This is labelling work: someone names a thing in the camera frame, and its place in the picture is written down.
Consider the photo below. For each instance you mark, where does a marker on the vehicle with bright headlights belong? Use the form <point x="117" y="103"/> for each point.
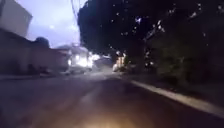
<point x="80" y="61"/>

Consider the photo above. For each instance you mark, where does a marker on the dark asphalt road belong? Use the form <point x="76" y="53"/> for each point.
<point x="100" y="100"/>

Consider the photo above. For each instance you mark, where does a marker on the large dark tree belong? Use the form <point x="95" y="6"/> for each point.
<point x="140" y="30"/>

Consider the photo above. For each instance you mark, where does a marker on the pale concrete kerb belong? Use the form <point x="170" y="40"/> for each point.
<point x="176" y="96"/>

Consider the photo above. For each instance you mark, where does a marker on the dark roadside verge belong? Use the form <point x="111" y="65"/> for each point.
<point x="200" y="88"/>

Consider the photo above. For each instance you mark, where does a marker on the pale tall building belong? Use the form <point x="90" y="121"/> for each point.
<point x="13" y="16"/>

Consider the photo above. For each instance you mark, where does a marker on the long dark wall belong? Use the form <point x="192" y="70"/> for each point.
<point x="26" y="56"/>

